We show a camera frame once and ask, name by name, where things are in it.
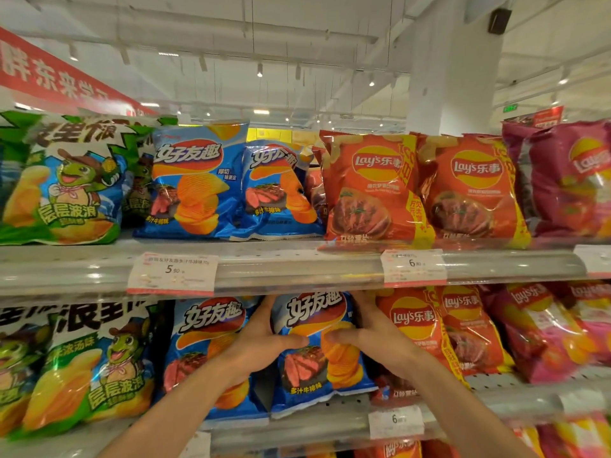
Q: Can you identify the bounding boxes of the person's right hand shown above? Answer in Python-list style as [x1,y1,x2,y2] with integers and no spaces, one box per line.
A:
[324,290,426,380]

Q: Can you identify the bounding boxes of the person's left hand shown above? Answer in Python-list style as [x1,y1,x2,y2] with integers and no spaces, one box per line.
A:
[221,295,310,382]

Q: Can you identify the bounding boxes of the metal store shelving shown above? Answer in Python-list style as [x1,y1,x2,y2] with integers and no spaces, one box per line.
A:
[0,235,611,458]

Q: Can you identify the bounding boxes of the white green frog snack bag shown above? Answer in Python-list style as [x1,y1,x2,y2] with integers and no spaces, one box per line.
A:
[0,307,54,438]
[9,300,162,443]

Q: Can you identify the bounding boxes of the blue wavy chip bags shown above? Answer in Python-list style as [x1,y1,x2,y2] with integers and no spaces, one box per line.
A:
[133,120,327,243]

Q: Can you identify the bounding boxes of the green white wavy chip bags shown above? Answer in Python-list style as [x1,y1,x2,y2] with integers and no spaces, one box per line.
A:
[0,111,180,247]

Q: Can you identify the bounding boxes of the person's left forearm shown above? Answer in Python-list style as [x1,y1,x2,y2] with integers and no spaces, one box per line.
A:
[97,352,249,458]

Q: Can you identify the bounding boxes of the white price tag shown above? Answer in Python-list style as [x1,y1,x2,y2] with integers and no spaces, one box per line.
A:
[380,248,449,288]
[368,405,425,441]
[179,431,212,458]
[127,252,220,297]
[573,244,611,279]
[558,388,608,417]

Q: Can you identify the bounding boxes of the yellow background board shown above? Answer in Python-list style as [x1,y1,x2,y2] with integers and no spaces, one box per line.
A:
[247,127,321,146]

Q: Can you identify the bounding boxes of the red white poster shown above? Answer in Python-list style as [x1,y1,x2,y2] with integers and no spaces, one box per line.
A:
[505,106,566,129]

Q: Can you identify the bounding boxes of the red hanging banner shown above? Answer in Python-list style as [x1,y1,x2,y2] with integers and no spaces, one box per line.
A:
[0,25,158,118]

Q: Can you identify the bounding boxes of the black wall speaker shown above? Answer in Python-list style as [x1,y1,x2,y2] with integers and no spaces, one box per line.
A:
[488,8,513,36]

